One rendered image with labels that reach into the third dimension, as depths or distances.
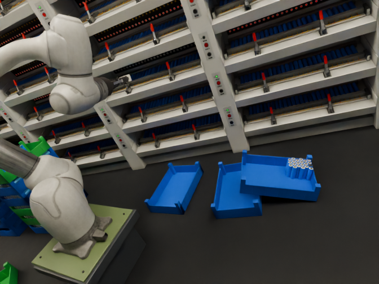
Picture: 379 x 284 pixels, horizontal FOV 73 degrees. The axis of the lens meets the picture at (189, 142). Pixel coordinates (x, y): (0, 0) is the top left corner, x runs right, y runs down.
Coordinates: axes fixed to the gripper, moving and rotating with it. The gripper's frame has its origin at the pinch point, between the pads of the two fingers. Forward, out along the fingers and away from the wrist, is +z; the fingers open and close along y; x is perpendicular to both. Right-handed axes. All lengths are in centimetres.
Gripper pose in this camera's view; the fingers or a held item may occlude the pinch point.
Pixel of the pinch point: (125, 79)
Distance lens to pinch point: 119.4
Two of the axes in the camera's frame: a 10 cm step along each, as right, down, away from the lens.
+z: 2.7, -4.0, 8.8
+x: -3.1, -9.0, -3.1
